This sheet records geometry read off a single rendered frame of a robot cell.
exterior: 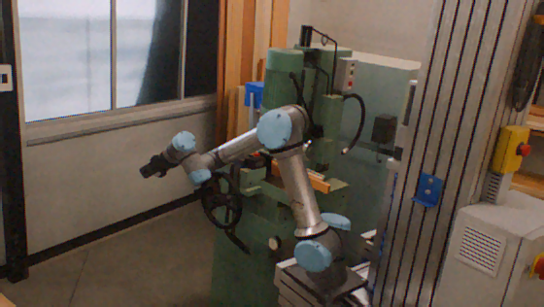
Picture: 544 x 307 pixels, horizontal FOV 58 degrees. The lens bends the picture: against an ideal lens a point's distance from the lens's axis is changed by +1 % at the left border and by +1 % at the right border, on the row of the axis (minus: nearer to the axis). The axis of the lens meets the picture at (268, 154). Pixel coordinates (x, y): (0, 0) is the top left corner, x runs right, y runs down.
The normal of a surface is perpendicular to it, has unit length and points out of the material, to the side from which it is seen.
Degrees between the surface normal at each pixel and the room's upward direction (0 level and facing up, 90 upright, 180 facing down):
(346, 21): 90
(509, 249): 90
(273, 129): 83
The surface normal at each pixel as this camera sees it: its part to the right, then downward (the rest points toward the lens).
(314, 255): -0.42, 0.37
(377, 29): -0.58, 0.21
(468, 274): -0.77, 0.13
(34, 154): 0.80, 0.27
